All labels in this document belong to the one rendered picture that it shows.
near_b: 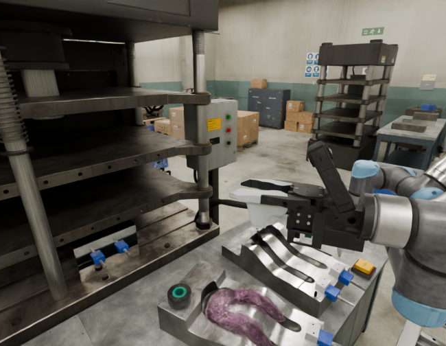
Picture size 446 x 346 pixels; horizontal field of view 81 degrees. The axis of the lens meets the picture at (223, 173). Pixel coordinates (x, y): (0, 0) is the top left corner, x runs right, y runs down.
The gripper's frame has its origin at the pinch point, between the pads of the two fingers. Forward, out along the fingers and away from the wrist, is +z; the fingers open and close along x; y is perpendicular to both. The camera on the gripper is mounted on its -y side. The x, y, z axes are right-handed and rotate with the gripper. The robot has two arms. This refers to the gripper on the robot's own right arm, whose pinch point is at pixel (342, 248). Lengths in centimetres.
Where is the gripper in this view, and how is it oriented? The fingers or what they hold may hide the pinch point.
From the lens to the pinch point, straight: 113.2
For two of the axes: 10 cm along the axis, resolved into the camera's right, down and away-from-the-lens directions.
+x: 7.2, -2.5, 6.4
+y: 6.9, 2.6, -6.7
